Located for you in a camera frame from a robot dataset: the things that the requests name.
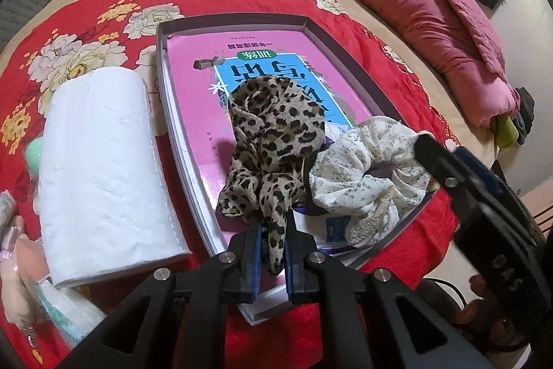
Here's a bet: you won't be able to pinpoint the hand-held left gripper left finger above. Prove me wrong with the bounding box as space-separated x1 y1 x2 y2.
56 222 264 369

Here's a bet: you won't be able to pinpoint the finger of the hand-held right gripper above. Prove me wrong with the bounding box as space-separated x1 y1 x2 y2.
453 146 506 200
414 132 481 219

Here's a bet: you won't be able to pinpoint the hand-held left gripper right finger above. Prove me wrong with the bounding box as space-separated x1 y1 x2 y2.
285 218 485 369

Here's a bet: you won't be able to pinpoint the white floral scrunchie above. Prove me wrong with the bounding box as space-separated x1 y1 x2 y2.
309 115 437 249

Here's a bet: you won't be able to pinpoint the leopard print scrunchie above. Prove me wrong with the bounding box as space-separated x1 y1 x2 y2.
217 76 331 277

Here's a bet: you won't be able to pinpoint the pale green tissue packet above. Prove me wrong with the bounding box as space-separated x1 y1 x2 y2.
35 278 106 346

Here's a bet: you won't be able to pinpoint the plush bunny toy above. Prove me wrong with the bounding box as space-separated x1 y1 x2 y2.
0 190 48 348

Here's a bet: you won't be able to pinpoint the dark shallow box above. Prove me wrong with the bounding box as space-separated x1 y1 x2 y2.
156 15 437 326

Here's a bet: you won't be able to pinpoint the mint green sponge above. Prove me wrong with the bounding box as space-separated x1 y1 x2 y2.
24 136 46 175

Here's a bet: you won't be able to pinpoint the person's right hand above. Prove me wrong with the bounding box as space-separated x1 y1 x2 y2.
469 273 491 303

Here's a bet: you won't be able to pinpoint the green cloth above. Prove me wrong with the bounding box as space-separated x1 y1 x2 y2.
493 114 519 149

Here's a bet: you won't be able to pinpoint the dark clothes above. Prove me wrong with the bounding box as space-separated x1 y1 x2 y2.
512 87 536 145

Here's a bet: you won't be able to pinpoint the pink book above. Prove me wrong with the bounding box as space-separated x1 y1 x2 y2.
166 29 390 301

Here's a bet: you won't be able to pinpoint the white toilet paper roll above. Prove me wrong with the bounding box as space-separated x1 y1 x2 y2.
38 66 193 289

